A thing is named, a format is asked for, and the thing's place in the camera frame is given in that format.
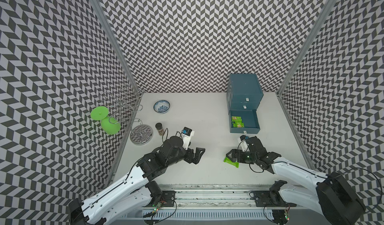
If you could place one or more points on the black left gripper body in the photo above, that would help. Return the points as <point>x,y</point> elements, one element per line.
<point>186,155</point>

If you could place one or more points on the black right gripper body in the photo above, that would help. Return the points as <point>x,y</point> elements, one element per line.
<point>247,157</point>

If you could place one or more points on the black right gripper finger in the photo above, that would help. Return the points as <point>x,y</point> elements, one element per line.
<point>232,157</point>
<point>233,151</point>

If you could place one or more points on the green cookie packet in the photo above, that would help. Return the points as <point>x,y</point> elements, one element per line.
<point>236,118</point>
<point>238,123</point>
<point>235,164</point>

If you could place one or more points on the teal three-drawer cabinet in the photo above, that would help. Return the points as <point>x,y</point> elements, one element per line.
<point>244,95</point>

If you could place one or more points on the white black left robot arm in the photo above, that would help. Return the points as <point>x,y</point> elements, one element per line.
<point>136,189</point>

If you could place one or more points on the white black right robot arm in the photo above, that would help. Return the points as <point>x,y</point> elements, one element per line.
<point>330,195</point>

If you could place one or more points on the black lid spice jar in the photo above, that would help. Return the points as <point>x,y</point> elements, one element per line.
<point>159,128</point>

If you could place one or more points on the blue white porcelain bowl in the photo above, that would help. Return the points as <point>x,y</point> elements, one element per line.
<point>161,106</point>

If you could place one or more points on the green plastic cup lower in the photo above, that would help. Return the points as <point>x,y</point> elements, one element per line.
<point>110,125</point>

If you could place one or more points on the green plastic cup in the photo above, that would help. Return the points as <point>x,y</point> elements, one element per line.
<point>99,113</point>
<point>110,125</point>

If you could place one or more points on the green plastic cup upper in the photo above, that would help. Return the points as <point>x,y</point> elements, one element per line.
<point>99,113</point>

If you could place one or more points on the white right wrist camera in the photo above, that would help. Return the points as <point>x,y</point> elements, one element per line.
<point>242,143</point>

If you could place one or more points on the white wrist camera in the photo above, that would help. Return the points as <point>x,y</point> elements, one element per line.
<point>242,143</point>
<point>187,135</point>

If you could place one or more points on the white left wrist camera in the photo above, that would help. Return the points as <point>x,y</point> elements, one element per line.
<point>187,135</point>

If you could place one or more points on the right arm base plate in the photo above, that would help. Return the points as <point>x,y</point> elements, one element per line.
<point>269,199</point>

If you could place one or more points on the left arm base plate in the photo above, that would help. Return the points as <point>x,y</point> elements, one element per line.
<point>167,199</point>

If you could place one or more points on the aluminium front rail frame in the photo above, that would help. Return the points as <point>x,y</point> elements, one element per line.
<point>213,197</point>

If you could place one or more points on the chrome wire cup rack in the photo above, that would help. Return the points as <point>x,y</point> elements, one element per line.
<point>124,109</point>

